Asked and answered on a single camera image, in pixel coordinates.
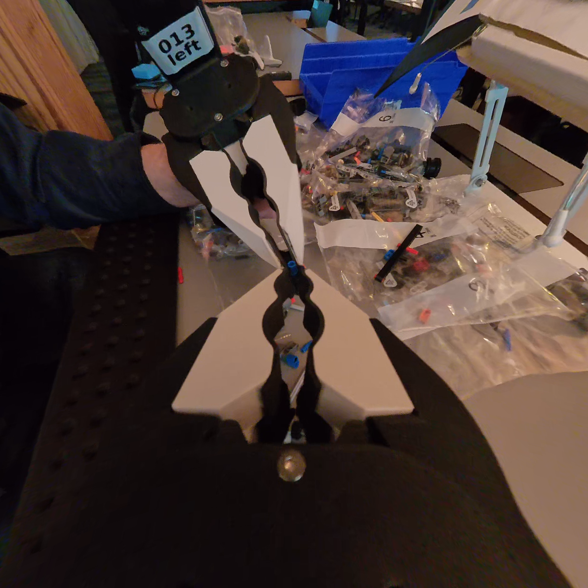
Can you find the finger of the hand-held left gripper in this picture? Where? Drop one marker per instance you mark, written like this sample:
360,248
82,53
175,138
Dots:
216,183
282,174

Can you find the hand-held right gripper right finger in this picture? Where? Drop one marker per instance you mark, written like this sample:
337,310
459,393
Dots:
363,367

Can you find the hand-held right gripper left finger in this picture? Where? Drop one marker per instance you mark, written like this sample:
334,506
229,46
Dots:
225,367

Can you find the person's left forearm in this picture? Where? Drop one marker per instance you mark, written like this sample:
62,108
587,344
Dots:
82,179

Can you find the large bag dark lego pieces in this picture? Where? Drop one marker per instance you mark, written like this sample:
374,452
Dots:
376,156

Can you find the black lego beam red pins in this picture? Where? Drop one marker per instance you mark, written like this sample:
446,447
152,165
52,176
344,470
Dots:
398,252

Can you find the black lego wheel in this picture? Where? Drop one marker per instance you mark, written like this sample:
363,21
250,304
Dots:
432,167

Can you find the person's left hand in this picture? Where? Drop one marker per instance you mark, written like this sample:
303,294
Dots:
165,179

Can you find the blue sponge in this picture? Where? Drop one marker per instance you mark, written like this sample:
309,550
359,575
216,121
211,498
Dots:
146,73

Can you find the small white stand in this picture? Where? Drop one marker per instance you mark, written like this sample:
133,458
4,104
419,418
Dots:
271,55

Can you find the black office chair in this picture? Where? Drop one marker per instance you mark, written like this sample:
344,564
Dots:
110,55

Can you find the dark perforated board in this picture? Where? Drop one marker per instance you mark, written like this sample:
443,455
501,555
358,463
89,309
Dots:
115,367

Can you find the pile of clear plastic bags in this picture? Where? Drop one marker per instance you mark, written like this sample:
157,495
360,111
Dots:
459,298

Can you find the blue plastic bin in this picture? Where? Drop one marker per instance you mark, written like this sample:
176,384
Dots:
367,69

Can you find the teal cup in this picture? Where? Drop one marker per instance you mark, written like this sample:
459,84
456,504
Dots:
320,9

